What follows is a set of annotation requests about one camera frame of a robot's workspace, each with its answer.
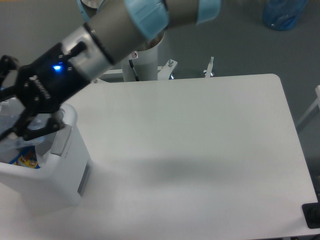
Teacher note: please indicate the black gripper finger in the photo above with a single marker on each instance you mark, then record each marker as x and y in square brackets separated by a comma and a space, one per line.
[20, 129]
[7, 65]

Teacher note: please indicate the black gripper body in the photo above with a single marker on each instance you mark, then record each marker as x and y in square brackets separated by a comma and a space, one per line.
[52, 77]

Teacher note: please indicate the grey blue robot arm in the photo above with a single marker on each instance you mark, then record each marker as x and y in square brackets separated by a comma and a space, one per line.
[118, 28]

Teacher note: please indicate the white trash can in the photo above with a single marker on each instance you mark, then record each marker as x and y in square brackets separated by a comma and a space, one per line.
[64, 166]

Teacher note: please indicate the blue yellow snack wrapper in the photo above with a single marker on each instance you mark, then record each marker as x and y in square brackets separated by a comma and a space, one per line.
[26, 158]

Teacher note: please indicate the blue plastic bag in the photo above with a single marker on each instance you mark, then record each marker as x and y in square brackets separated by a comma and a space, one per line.
[282, 15]

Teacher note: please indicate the black clamp on table edge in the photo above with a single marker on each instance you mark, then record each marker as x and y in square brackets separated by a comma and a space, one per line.
[311, 213]

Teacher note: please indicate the white frame at right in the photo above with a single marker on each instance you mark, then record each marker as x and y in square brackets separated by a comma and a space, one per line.
[310, 112]

